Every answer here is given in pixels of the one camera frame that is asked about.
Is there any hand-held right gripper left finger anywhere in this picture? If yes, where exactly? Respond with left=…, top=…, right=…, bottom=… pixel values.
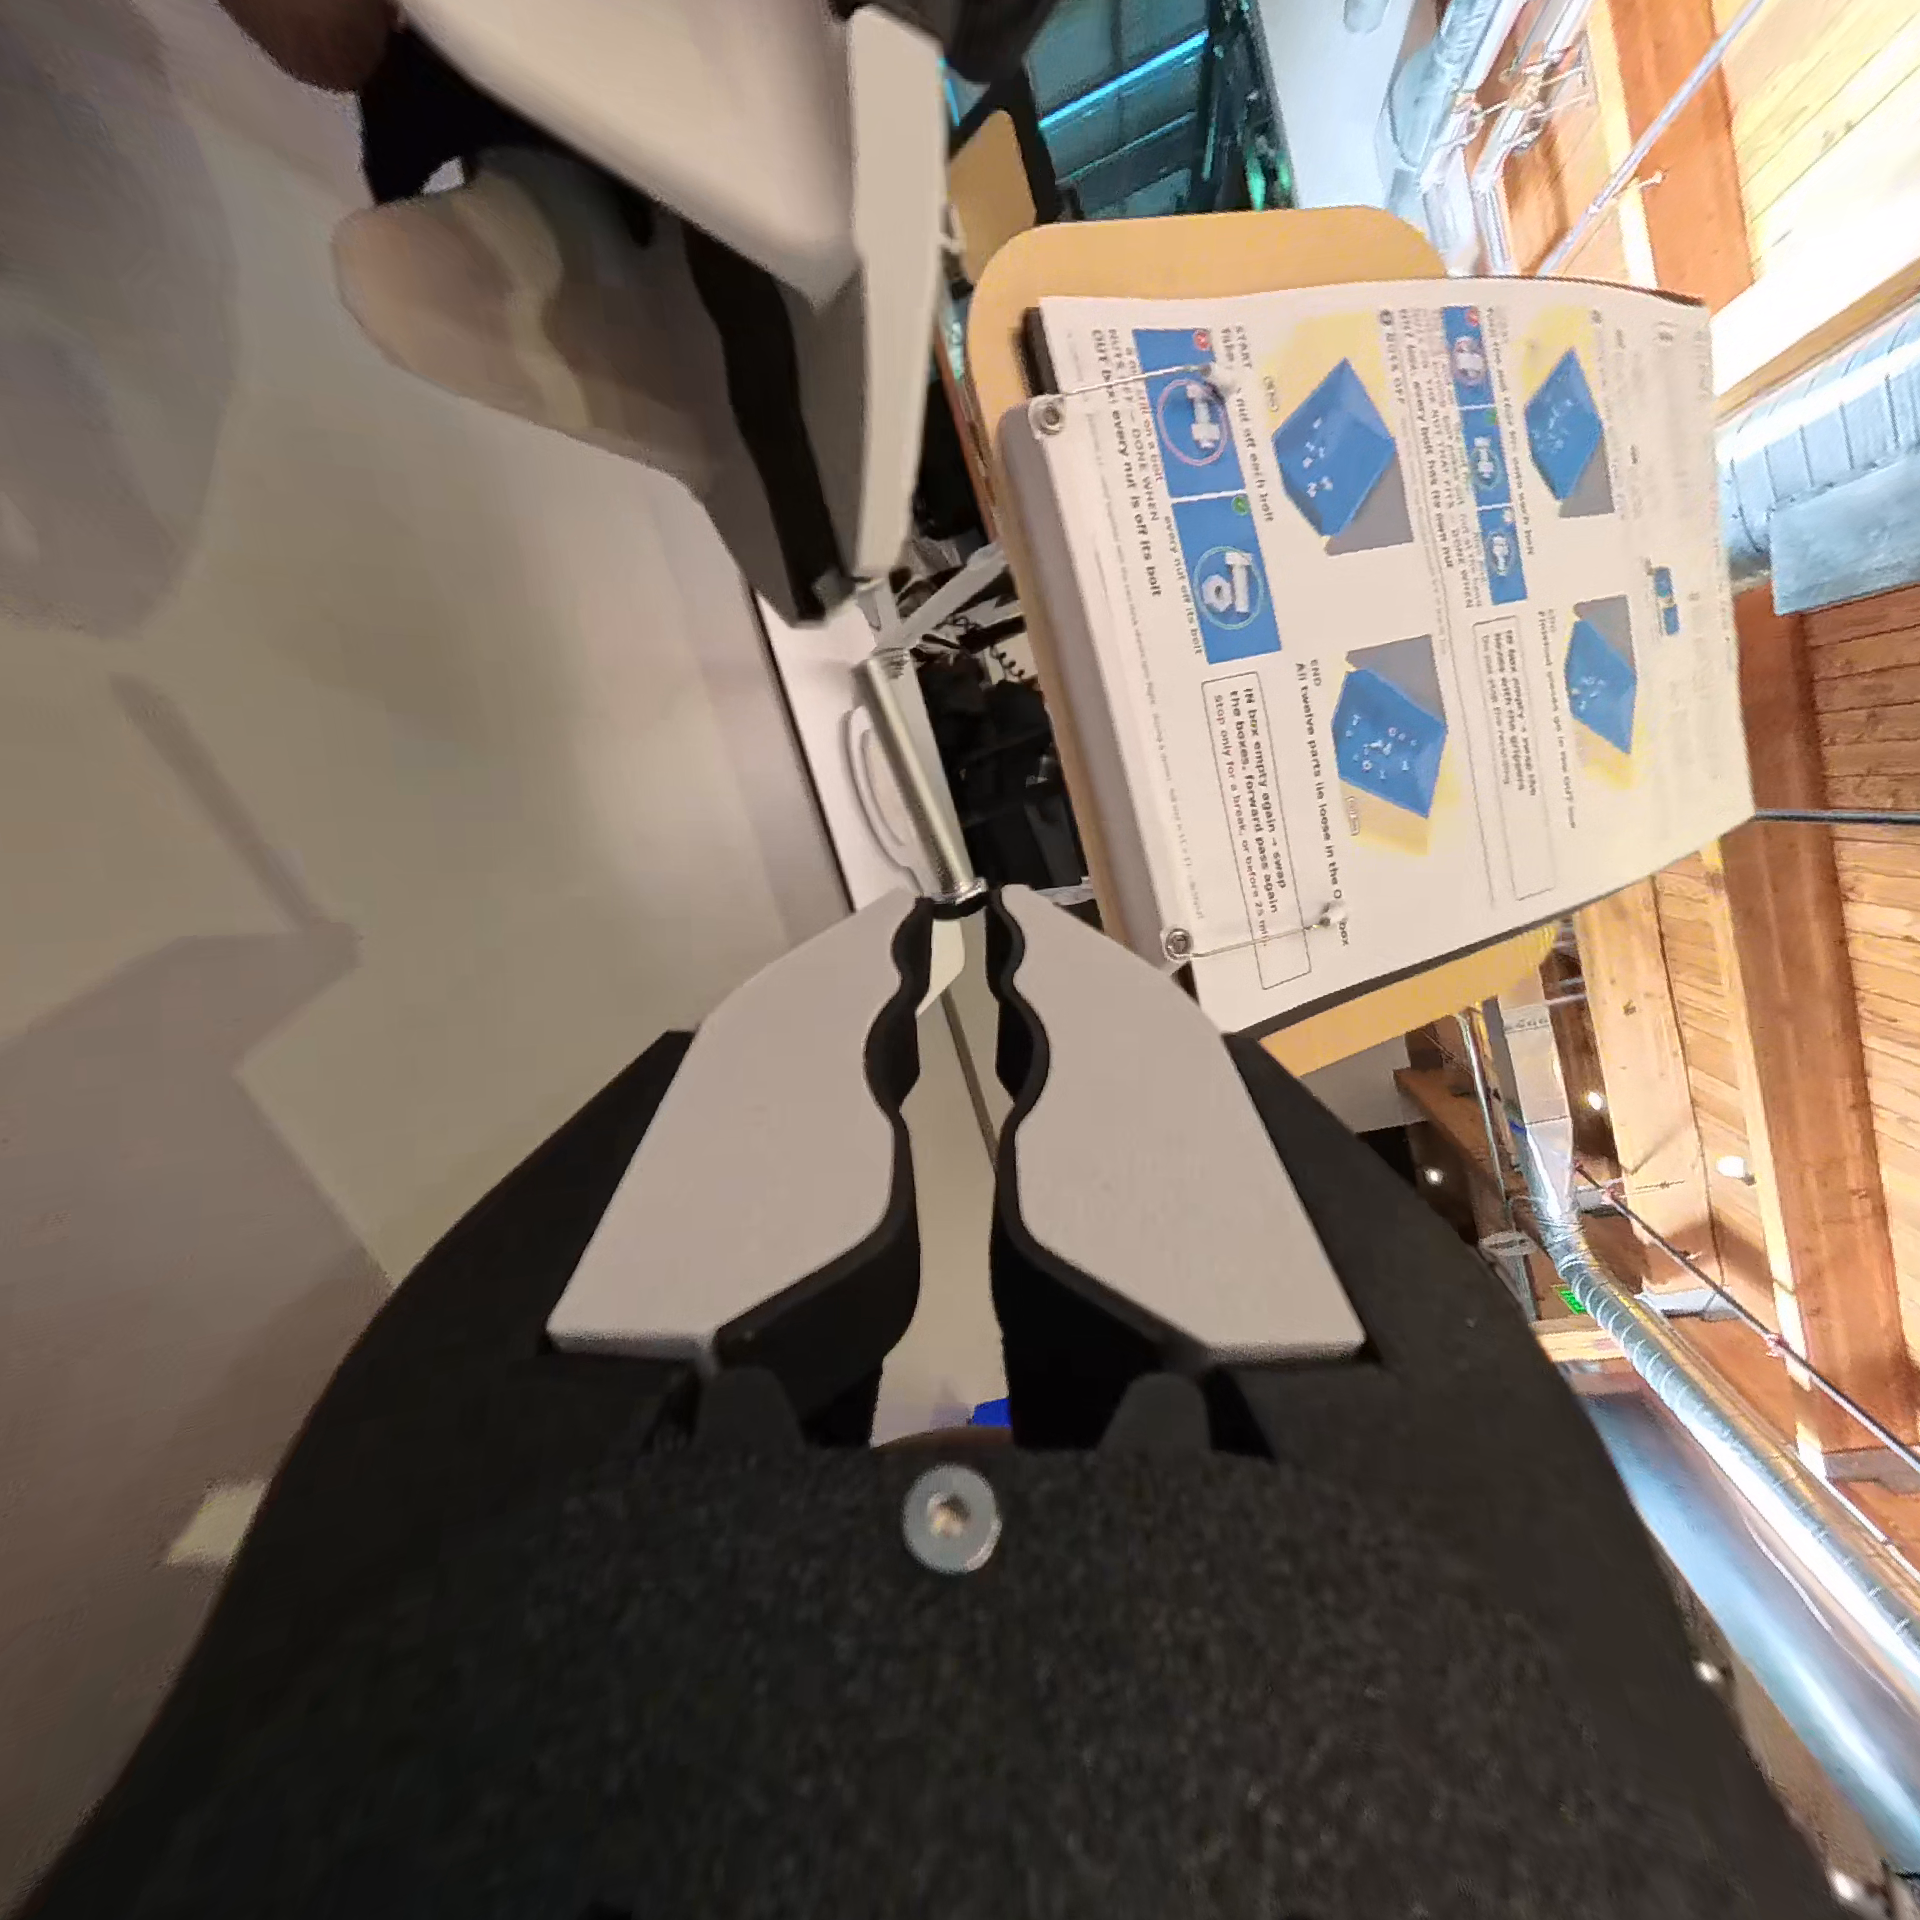
left=548, top=891, right=923, bottom=1370

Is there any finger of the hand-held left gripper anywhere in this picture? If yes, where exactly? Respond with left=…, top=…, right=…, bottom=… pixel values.
left=816, top=0, right=957, bottom=603
left=392, top=0, right=872, bottom=624

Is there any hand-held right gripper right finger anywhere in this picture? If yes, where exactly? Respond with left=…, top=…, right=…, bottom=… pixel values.
left=981, top=885, right=1371, bottom=1370

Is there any steel hex bolt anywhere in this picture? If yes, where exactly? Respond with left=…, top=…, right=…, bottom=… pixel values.
left=851, top=645, right=980, bottom=904

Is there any grey desk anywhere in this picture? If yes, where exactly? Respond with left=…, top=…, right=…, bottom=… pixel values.
left=0, top=0, right=1009, bottom=1517

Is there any wooden document stand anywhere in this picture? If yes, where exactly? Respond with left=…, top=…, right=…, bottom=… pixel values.
left=757, top=208, right=1570, bottom=1078

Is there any printed instruction sheet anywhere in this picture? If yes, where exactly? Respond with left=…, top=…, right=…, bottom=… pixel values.
left=1033, top=277, right=1761, bottom=1041

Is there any spiral silver duct pipe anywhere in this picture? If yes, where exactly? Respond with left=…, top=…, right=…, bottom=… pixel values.
left=1501, top=1171, right=1920, bottom=1854

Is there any corrugated silver duct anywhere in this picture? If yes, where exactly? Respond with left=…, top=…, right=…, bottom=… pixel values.
left=1716, top=300, right=1920, bottom=609

